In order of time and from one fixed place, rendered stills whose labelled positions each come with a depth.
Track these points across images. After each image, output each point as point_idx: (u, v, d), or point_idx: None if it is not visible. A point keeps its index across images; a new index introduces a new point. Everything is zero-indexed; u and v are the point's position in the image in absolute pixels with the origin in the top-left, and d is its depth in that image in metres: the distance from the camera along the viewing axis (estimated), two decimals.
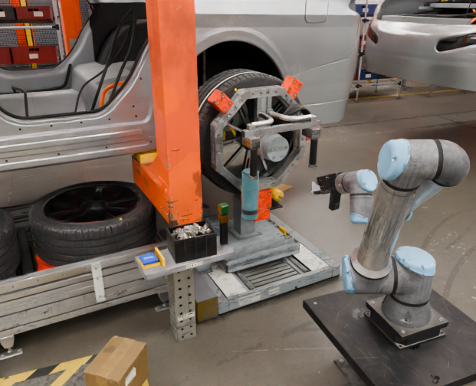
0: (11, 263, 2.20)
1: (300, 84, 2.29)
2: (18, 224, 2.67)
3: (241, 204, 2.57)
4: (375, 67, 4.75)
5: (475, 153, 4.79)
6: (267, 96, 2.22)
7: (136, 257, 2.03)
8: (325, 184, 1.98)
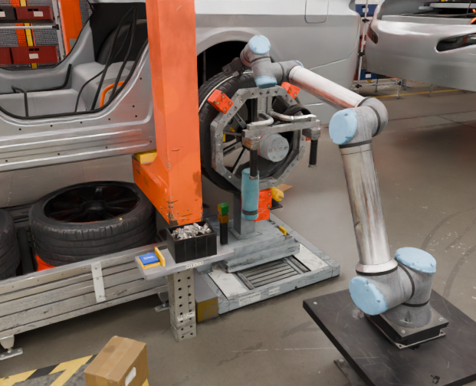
0: (11, 263, 2.20)
1: None
2: (18, 224, 2.67)
3: (241, 204, 2.56)
4: (375, 67, 4.75)
5: (475, 153, 4.79)
6: (267, 96, 2.22)
7: (136, 257, 2.03)
8: None
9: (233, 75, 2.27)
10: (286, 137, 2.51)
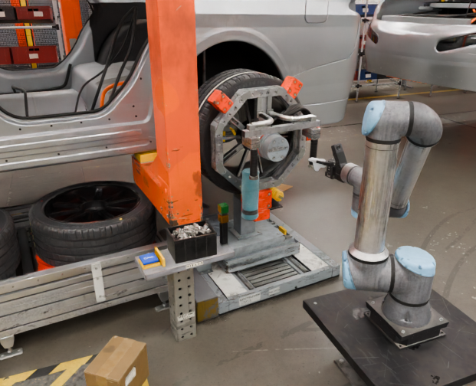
0: (11, 263, 2.20)
1: (301, 84, 2.29)
2: (18, 224, 2.67)
3: (241, 204, 2.56)
4: (375, 67, 4.75)
5: (475, 153, 4.79)
6: (267, 96, 2.22)
7: (136, 257, 2.03)
8: None
9: (310, 158, 2.13)
10: (287, 131, 2.50)
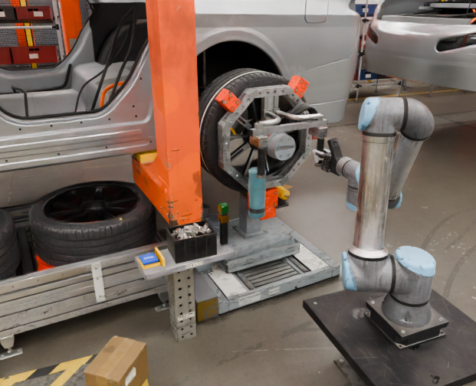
0: (11, 263, 2.20)
1: (307, 83, 2.31)
2: (18, 224, 2.67)
3: (247, 203, 2.58)
4: (375, 67, 4.75)
5: (475, 153, 4.79)
6: (274, 95, 2.24)
7: (136, 257, 2.03)
8: None
9: (313, 150, 2.25)
10: (293, 129, 2.52)
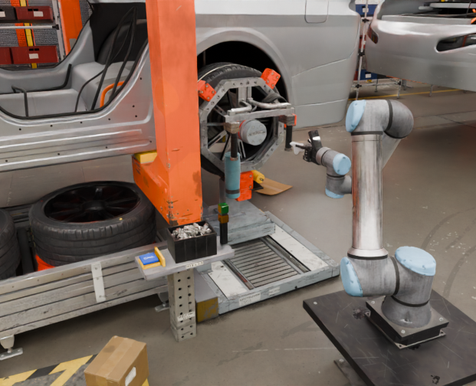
0: (11, 263, 2.20)
1: (278, 76, 2.54)
2: (18, 224, 2.67)
3: None
4: (375, 67, 4.75)
5: (475, 153, 4.79)
6: (247, 86, 2.47)
7: (136, 257, 2.03)
8: None
9: (290, 142, 2.36)
10: (267, 119, 2.75)
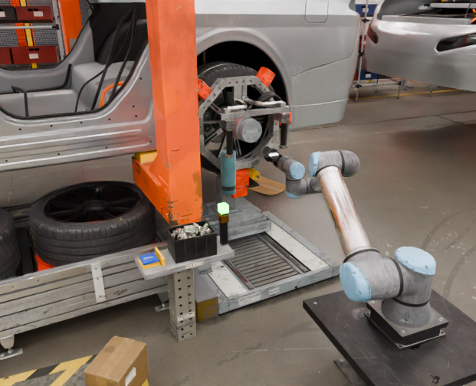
0: (11, 263, 2.20)
1: (274, 74, 2.58)
2: (18, 224, 2.67)
3: None
4: (375, 67, 4.75)
5: (475, 153, 4.79)
6: (243, 84, 2.51)
7: (136, 257, 2.03)
8: (282, 156, 2.74)
9: None
10: (262, 117, 2.79)
